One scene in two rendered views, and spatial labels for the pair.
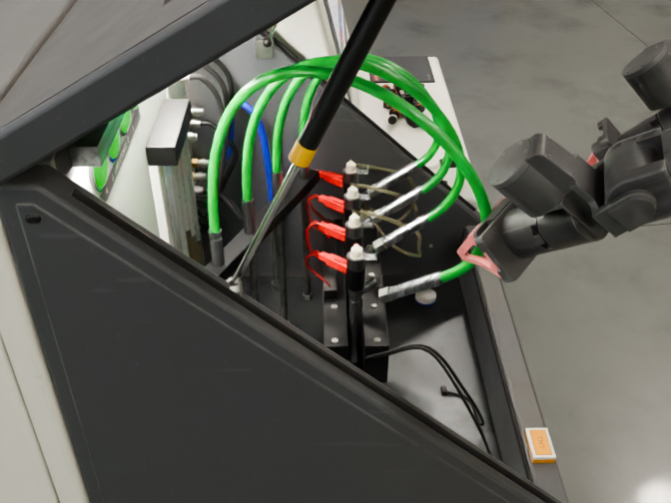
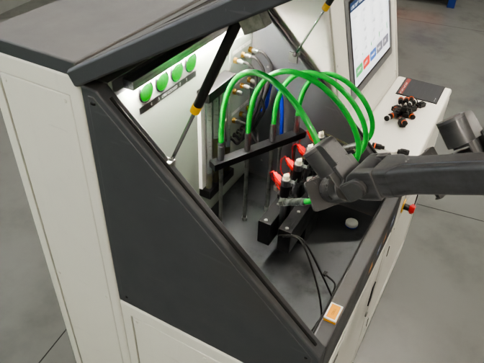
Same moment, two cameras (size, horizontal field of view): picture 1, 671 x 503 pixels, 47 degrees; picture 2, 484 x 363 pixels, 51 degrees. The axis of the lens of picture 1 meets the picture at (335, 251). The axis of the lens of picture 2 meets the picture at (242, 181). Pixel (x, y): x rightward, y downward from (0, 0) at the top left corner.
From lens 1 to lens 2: 0.48 m
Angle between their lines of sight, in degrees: 23
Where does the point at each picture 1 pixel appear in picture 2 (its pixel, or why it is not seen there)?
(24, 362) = (87, 163)
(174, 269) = (141, 143)
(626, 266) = not seen: outside the picture
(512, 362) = (354, 269)
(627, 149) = (369, 158)
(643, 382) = not seen: outside the picture
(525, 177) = (314, 155)
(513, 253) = (322, 197)
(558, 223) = (331, 186)
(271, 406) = (176, 222)
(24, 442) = (86, 200)
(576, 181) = (337, 166)
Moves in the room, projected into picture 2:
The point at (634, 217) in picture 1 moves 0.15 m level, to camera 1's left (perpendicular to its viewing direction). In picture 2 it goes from (353, 193) to (276, 166)
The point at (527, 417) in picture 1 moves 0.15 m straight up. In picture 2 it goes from (339, 298) to (348, 256)
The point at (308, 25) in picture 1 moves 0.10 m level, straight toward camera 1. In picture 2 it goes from (322, 50) to (309, 63)
